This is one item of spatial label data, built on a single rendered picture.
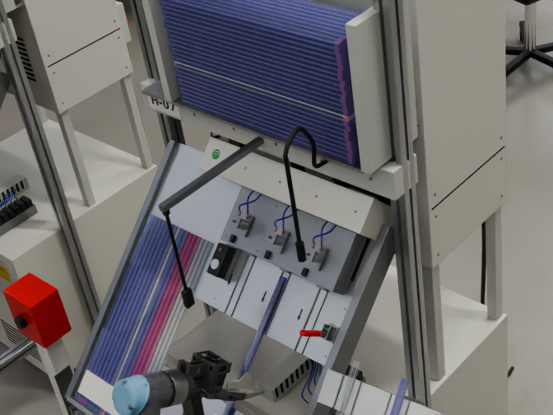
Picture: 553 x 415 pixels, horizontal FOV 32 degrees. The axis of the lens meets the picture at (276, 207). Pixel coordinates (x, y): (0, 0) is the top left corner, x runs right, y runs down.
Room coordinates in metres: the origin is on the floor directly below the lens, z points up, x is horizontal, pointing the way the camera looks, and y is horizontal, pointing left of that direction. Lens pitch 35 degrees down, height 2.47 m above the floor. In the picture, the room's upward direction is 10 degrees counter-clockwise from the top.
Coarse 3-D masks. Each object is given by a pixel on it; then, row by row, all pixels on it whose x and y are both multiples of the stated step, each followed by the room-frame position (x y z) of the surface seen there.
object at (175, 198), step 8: (248, 144) 1.85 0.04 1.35; (256, 144) 1.85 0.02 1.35; (240, 152) 1.82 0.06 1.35; (248, 152) 1.84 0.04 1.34; (224, 160) 1.81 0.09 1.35; (232, 160) 1.80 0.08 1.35; (216, 168) 1.78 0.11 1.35; (224, 168) 1.79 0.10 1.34; (200, 176) 1.76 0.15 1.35; (208, 176) 1.76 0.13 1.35; (192, 184) 1.73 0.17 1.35; (200, 184) 1.74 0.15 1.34; (176, 192) 1.71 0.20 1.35; (184, 192) 1.71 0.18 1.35; (192, 192) 1.72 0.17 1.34; (168, 200) 1.69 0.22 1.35; (176, 200) 1.69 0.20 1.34; (160, 208) 1.67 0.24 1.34; (168, 208) 1.67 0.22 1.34
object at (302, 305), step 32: (192, 160) 2.09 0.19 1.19; (160, 192) 2.09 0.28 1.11; (224, 192) 1.97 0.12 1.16; (192, 224) 1.96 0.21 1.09; (224, 224) 1.91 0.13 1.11; (224, 288) 1.79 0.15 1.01; (256, 288) 1.74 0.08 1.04; (288, 288) 1.69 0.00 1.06; (352, 288) 1.60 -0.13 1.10; (256, 320) 1.68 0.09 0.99; (288, 320) 1.64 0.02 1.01; (320, 320) 1.59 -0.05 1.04; (320, 352) 1.54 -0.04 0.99
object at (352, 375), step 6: (354, 360) 1.42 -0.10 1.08; (354, 366) 1.41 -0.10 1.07; (354, 372) 1.40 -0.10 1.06; (348, 378) 1.40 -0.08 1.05; (354, 378) 1.39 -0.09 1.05; (348, 384) 1.39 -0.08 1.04; (348, 390) 1.38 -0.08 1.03; (342, 396) 1.37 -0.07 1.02; (348, 396) 1.37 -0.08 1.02; (342, 402) 1.37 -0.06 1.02; (342, 408) 1.36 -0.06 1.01; (336, 414) 1.35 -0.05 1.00; (342, 414) 1.35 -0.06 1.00
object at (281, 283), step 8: (280, 280) 1.71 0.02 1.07; (280, 288) 1.69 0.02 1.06; (272, 296) 1.69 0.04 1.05; (272, 304) 1.67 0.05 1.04; (272, 312) 1.67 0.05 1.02; (264, 320) 1.66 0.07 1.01; (264, 328) 1.65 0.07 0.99; (256, 336) 1.64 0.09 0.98; (256, 344) 1.63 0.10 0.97; (248, 352) 1.62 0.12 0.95; (248, 360) 1.61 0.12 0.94; (248, 368) 1.60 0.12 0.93; (240, 376) 1.59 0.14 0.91; (232, 408) 1.56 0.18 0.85
